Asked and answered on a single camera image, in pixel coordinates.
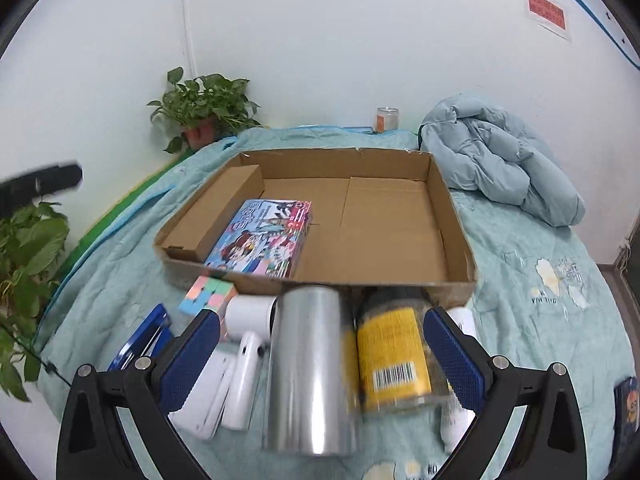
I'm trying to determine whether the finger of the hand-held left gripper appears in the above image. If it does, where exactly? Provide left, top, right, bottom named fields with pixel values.
left=0, top=162, right=83, bottom=218

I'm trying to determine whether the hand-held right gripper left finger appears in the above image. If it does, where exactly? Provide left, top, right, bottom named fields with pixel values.
left=56, top=308, right=222, bottom=480

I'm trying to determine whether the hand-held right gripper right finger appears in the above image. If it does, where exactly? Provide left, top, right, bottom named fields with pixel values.
left=423, top=306, right=587, bottom=480

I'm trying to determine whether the white box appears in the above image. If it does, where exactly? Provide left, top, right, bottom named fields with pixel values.
left=167, top=347, right=236, bottom=442

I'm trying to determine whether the white hair dryer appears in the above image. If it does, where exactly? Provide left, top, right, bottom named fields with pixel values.
left=220, top=294, right=278, bottom=431

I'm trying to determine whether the blue stapler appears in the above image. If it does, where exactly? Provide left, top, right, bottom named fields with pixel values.
left=107, top=303, right=173, bottom=371

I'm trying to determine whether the glass jar with yellow label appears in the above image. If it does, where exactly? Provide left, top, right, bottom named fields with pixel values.
left=354, top=290, right=436, bottom=415

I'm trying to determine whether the pastel puzzle cube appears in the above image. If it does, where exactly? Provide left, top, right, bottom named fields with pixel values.
left=180, top=275, right=238, bottom=318

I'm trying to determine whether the silver metal tumbler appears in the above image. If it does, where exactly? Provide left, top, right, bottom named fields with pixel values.
left=262, top=285, right=361, bottom=457

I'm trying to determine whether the brown cardboard box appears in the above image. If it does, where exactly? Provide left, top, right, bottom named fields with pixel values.
left=152, top=147, right=478, bottom=311

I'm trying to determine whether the large-leaf green plant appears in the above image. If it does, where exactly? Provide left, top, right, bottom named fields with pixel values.
left=0, top=202, right=71, bottom=403

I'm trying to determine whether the white bottle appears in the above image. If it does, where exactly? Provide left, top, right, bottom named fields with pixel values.
left=439, top=306, right=477, bottom=453

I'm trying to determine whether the green mat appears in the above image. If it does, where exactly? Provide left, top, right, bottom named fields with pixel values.
left=50, top=160, right=176, bottom=286

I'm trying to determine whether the colourful book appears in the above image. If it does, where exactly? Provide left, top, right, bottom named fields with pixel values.
left=204, top=199, right=313, bottom=279

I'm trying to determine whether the potted green plant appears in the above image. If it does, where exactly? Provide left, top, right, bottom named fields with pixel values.
left=146, top=66, right=263, bottom=155

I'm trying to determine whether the dark blue printed pouch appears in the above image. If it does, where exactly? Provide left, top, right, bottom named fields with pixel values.
left=612, top=376, right=640, bottom=456

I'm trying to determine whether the light blue padded jacket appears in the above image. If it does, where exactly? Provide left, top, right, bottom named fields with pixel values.
left=417, top=92, right=587, bottom=228

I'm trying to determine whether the small jar with orange label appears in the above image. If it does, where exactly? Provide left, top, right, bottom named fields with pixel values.
left=375, top=106, right=401, bottom=134

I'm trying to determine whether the white wall conduit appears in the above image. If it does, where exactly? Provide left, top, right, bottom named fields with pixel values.
left=181, top=0, right=198, bottom=81

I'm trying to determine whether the red wall sign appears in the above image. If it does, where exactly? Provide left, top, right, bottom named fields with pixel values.
left=525, top=0, right=568, bottom=36

